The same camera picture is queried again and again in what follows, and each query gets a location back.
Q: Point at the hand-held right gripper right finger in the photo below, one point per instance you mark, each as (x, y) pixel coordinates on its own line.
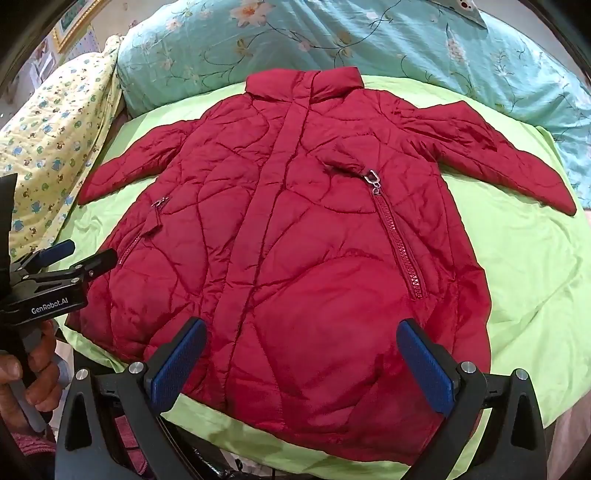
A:
(425, 364)

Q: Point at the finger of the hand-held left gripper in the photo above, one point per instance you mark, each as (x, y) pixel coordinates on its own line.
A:
(57, 251)
(99, 263)

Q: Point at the yellow printed blanket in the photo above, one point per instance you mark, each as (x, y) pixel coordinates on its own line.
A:
(55, 138)

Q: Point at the person's left hand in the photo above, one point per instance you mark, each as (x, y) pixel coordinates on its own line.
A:
(44, 350)

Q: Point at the teal floral quilt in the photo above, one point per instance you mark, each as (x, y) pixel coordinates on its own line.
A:
(369, 37)

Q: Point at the red quilted jacket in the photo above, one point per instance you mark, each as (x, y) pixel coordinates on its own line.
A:
(295, 230)

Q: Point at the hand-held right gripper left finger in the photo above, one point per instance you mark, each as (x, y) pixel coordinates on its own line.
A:
(180, 360)

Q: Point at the light green bed sheet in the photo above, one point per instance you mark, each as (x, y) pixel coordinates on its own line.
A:
(508, 277)

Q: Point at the gold picture frame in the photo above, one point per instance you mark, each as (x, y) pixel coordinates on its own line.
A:
(64, 37)

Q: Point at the person's left forearm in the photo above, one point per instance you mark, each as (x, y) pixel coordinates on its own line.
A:
(27, 443)

